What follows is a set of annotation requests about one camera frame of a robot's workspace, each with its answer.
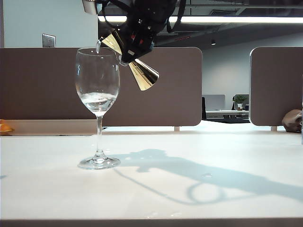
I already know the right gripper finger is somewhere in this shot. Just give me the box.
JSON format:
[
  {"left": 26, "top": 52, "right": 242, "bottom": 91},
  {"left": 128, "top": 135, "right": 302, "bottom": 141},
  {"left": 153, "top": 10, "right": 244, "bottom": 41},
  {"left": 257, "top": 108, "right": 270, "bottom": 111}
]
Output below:
[{"left": 119, "top": 46, "right": 152, "bottom": 66}]

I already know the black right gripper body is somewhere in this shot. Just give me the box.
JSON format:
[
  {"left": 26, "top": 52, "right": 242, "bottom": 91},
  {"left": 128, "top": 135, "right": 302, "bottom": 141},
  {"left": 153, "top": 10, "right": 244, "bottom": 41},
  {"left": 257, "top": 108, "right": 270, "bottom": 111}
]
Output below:
[{"left": 121, "top": 20, "right": 157, "bottom": 55}]

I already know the gold double cone jigger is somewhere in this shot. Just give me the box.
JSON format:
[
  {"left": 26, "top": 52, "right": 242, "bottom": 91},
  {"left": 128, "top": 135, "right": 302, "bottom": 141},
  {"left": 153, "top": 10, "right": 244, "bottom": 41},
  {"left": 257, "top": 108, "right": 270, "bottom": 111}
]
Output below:
[{"left": 98, "top": 32, "right": 160, "bottom": 91}]

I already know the clear stemmed wine glass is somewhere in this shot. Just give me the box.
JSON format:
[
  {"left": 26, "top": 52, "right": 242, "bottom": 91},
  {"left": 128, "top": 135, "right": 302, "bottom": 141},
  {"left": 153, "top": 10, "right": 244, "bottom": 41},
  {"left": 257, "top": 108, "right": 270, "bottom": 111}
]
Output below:
[{"left": 75, "top": 47, "right": 121, "bottom": 170}]

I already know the wide brown desk divider panel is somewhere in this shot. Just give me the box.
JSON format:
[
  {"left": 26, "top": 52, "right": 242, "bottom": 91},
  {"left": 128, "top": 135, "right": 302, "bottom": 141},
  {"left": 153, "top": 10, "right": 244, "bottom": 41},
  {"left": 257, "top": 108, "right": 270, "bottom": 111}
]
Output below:
[{"left": 0, "top": 47, "right": 203, "bottom": 127}]

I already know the grey background desk screen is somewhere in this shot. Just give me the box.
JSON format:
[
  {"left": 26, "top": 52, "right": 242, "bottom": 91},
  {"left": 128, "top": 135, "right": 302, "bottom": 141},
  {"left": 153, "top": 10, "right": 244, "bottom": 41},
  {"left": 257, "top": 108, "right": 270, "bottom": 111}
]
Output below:
[{"left": 203, "top": 94, "right": 225, "bottom": 111}]

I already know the long white ceiling light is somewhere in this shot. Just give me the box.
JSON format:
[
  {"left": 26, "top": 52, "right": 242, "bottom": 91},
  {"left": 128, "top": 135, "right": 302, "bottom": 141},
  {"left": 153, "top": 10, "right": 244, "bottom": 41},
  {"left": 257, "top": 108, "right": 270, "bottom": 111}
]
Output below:
[{"left": 98, "top": 15, "right": 303, "bottom": 24}]

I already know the white background desk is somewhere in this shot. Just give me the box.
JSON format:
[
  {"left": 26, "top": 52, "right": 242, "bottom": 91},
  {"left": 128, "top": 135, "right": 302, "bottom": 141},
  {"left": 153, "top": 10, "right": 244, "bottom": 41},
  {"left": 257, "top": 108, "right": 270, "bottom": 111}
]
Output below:
[{"left": 205, "top": 110, "right": 250, "bottom": 119}]

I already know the small green potted plant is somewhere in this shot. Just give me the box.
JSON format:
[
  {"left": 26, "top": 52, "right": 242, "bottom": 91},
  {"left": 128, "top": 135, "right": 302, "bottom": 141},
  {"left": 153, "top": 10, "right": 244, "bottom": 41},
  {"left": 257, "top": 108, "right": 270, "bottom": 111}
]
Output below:
[{"left": 232, "top": 95, "right": 247, "bottom": 111}]

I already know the orange object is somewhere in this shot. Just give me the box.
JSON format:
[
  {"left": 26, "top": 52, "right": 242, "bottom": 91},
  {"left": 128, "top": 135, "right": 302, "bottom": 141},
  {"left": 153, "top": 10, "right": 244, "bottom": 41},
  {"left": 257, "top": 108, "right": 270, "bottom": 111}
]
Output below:
[{"left": 0, "top": 119, "right": 14, "bottom": 136}]

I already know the brown crumpled bag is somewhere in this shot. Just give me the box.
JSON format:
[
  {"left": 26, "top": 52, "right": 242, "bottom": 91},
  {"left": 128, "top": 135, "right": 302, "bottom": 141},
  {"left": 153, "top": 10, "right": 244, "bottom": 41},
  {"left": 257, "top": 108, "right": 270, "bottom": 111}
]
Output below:
[{"left": 281, "top": 109, "right": 303, "bottom": 133}]

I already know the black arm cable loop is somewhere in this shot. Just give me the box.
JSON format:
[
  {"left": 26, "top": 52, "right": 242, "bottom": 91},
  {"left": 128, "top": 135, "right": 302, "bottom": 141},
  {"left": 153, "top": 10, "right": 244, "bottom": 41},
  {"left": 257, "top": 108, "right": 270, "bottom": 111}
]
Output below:
[{"left": 166, "top": 0, "right": 187, "bottom": 34}]

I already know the black camera cable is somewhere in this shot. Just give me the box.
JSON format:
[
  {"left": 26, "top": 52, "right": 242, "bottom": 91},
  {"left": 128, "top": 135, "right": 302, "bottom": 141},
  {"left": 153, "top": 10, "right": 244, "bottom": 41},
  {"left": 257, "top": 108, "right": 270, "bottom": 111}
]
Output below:
[{"left": 101, "top": 0, "right": 129, "bottom": 28}]

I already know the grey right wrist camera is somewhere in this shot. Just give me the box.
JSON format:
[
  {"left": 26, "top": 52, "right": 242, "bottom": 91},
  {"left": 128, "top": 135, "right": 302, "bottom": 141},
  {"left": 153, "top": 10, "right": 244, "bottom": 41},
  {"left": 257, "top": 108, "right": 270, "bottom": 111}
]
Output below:
[{"left": 82, "top": 0, "right": 98, "bottom": 14}]

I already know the grey wall switch plate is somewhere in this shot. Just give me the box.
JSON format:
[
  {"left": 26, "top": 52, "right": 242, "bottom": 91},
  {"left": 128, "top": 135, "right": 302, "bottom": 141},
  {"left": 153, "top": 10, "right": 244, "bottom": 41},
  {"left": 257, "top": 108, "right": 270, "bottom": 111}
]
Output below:
[{"left": 42, "top": 34, "right": 56, "bottom": 48}]

